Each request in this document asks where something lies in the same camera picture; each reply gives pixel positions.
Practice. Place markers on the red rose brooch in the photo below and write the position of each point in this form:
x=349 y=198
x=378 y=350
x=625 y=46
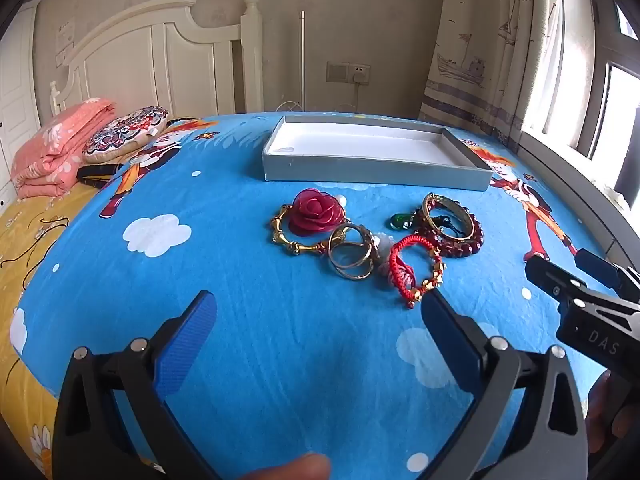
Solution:
x=315 y=210

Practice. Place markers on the white charger plug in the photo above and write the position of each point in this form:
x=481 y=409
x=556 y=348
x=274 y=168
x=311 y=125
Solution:
x=361 y=78

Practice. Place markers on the grey shallow cardboard box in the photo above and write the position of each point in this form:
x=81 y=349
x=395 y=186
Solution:
x=370 y=142

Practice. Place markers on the person's left hand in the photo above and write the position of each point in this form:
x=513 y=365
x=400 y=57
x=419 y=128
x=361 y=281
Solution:
x=290 y=467

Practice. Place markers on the black curved object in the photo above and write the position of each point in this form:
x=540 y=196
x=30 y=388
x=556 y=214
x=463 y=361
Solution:
x=95 y=175

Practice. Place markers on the round patterned cushion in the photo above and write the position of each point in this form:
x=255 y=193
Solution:
x=125 y=132

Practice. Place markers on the yellow floral bedsheet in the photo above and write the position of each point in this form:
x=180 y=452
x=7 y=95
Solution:
x=30 y=260

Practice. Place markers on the silver pole lamp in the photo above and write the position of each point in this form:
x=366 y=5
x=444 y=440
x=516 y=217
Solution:
x=302 y=60

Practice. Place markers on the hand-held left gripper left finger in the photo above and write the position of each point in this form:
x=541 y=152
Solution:
x=192 y=340

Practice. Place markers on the grey wall socket panel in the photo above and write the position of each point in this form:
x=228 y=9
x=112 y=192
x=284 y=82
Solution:
x=340 y=72

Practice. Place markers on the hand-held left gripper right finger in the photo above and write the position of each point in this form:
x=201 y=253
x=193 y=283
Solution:
x=445 y=340

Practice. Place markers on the white wooden headboard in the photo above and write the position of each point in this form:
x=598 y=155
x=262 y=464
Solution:
x=150 y=55

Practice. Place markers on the gold bangle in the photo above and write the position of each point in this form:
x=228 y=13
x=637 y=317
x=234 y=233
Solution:
x=468 y=221

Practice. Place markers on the person's right hand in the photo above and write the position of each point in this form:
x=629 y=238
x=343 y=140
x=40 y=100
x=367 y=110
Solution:
x=600 y=410

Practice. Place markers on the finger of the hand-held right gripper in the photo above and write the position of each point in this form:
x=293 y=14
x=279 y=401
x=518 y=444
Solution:
x=597 y=267
x=550 y=277

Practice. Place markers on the blue cartoon printed sheet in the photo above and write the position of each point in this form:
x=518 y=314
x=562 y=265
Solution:
x=250 y=335

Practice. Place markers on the window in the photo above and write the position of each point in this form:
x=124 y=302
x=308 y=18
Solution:
x=600 y=110

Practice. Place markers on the folded pink floral blanket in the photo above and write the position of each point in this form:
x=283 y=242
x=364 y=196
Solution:
x=55 y=145

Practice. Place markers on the white translucent bead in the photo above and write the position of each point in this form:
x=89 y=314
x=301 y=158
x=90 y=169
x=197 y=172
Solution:
x=342 y=200

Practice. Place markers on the boat printed curtain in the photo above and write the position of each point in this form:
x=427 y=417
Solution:
x=480 y=60

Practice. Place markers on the grey window ledge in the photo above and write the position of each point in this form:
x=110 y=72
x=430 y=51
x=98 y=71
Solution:
x=575 y=185

